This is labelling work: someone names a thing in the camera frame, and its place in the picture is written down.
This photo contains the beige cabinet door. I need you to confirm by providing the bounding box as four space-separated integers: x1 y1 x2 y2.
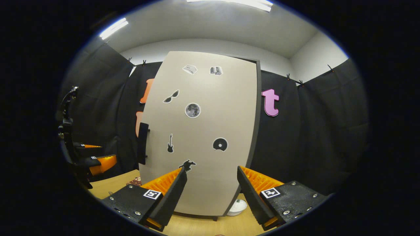
138 51 258 217

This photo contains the black backdrop cloth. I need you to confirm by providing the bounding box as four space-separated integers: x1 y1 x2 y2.
59 41 369 197

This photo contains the ceiling light panel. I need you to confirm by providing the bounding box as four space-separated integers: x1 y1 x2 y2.
187 0 273 12
99 18 129 40

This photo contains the white round lidded jar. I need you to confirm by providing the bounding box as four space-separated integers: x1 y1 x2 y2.
226 199 248 217

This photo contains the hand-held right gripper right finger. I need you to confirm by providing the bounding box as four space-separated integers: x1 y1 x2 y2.
237 166 330 231

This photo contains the black door handle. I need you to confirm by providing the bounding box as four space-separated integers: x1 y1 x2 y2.
137 122 150 165

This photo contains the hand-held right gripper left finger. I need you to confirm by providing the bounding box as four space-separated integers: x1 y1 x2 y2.
101 167 188 232

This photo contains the grey cabinet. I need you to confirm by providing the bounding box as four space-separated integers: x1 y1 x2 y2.
138 51 262 222

